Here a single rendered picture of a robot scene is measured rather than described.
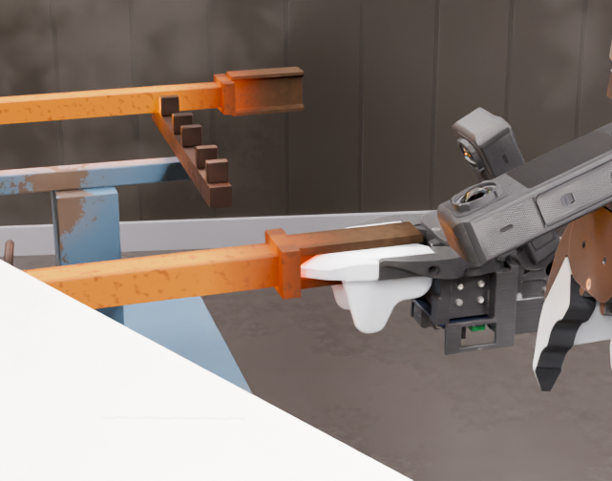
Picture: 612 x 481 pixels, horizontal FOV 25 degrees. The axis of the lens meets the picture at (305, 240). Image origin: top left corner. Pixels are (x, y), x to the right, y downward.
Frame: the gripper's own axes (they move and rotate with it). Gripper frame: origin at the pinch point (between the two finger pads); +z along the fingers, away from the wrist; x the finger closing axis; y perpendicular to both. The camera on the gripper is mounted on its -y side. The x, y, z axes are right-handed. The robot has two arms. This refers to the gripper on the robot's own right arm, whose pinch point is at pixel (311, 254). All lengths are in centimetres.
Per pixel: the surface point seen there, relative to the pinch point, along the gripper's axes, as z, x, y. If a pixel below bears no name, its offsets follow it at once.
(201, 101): -5, 57, 4
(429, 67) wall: -109, 255, 54
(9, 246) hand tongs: 15, 85, 29
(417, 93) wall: -106, 255, 61
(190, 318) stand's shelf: -3, 59, 30
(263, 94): -12, 58, 4
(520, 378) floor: -97, 165, 102
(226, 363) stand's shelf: -4, 46, 30
